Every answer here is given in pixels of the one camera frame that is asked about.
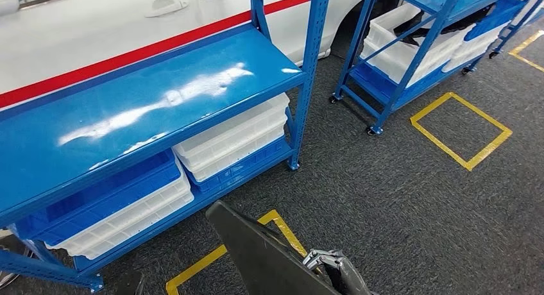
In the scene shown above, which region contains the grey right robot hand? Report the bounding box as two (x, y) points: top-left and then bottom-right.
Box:
(302, 249), (375, 295)

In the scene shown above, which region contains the black plastic plate part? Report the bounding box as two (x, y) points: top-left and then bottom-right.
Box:
(205, 201), (341, 295)

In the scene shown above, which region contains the blue metal shelf rack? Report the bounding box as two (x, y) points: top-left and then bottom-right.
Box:
(0, 0), (332, 294)

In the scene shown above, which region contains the yellow floor tape square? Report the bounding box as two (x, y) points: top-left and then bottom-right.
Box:
(410, 92), (513, 172)
(508, 29), (544, 73)
(166, 209), (309, 295)

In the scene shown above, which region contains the blue wheeled rack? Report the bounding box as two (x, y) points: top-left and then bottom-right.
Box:
(488, 0), (544, 60)
(329, 0), (528, 137)

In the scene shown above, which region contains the red barrier belt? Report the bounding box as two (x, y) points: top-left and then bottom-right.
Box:
(0, 0), (353, 110)

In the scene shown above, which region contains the white car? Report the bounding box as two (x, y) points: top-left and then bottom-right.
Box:
(0, 0), (384, 111)

